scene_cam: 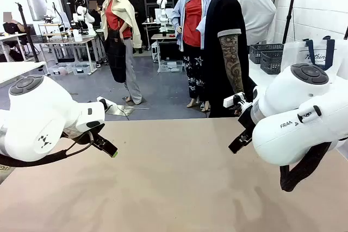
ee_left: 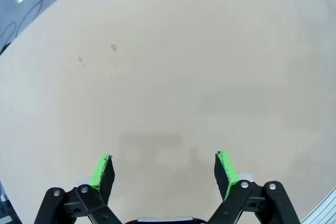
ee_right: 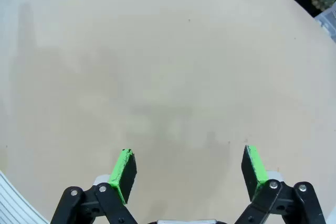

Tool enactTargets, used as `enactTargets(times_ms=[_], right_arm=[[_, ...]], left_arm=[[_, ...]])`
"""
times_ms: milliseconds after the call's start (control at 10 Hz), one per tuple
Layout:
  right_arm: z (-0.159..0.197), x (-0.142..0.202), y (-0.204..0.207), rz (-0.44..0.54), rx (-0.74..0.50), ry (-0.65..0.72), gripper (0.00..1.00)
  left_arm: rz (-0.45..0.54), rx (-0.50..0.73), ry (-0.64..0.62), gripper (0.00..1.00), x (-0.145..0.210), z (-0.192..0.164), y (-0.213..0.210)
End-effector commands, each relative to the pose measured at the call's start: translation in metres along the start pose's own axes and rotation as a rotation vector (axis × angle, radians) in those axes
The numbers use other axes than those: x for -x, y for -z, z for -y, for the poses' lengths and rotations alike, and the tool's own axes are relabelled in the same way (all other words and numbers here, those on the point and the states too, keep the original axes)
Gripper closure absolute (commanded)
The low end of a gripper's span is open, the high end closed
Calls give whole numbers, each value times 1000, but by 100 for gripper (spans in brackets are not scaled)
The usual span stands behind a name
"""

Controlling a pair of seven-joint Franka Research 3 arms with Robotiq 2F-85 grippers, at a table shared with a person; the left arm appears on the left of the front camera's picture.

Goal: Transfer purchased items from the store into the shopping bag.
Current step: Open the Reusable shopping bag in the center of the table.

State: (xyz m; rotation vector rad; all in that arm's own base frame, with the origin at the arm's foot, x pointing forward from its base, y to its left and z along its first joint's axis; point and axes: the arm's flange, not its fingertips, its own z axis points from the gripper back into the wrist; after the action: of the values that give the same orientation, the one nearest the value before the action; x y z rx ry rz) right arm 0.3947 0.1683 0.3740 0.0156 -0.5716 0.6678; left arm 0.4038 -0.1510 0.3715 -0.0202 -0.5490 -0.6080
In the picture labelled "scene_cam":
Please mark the mannequin in pale blue shirt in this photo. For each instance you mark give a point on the mannequin in pale blue shirt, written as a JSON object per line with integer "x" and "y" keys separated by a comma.
{"x": 208, "y": 1}

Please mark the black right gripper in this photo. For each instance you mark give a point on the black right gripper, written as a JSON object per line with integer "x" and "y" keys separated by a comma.
{"x": 248, "y": 118}

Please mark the metal floor plate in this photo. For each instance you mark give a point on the metal floor plate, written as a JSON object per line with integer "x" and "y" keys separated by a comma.
{"x": 127, "y": 110}

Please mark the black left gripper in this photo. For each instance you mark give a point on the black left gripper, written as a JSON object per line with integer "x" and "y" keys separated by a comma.
{"x": 79, "y": 135}

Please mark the black tripod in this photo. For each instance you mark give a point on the black tripod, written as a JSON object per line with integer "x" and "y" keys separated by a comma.
{"x": 27, "y": 36}
{"x": 289, "y": 17}

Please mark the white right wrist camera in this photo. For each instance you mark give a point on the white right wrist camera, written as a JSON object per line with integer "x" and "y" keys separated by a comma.
{"x": 231, "y": 102}

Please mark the white table with baskets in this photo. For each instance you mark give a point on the white table with baskets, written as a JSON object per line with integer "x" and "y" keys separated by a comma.
{"x": 258, "y": 77}

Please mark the white side table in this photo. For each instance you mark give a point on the white side table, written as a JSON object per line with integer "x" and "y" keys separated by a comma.
{"x": 16, "y": 70}

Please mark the background person in black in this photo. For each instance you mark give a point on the background person in black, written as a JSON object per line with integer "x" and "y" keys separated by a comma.
{"x": 95, "y": 13}

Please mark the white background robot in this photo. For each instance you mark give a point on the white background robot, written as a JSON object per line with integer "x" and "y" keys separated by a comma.
{"x": 84, "y": 14}
{"x": 163, "y": 14}

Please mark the grey plastic basket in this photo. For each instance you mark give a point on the grey plastic basket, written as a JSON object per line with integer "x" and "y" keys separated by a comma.
{"x": 272, "y": 63}
{"x": 265, "y": 52}

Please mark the cluttered work desk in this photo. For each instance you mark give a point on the cluttered work desk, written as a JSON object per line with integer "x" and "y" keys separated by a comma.
{"x": 70, "y": 43}

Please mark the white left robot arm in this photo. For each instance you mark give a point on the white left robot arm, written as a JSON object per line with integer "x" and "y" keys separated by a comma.
{"x": 40, "y": 107}

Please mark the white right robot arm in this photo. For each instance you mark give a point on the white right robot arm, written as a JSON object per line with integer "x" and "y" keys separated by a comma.
{"x": 299, "y": 134}

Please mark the white power strip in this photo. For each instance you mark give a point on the white power strip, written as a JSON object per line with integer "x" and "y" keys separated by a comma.
{"x": 107, "y": 101}

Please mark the small brown top table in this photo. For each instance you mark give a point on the small brown top table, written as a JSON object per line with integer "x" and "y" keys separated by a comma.
{"x": 166, "y": 37}

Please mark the tattooed forearm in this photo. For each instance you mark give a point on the tattooed forearm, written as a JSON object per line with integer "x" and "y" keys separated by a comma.
{"x": 231, "y": 63}

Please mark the grey whiteboard panel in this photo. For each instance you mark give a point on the grey whiteboard panel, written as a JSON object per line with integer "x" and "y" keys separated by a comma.
{"x": 36, "y": 6}

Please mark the clear plastic storage box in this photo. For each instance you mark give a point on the clear plastic storage box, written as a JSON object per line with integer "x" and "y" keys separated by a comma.
{"x": 83, "y": 69}
{"x": 171, "y": 66}
{"x": 60, "y": 69}

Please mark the mannequin in cream jacket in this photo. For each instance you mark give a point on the mannequin in cream jacket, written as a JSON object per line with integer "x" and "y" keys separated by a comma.
{"x": 119, "y": 25}

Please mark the seated person in black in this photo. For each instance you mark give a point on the seated person in black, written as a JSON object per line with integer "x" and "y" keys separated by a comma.
{"x": 12, "y": 29}

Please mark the person's hand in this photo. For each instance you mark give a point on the person's hand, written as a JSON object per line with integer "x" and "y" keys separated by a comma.
{"x": 238, "y": 109}

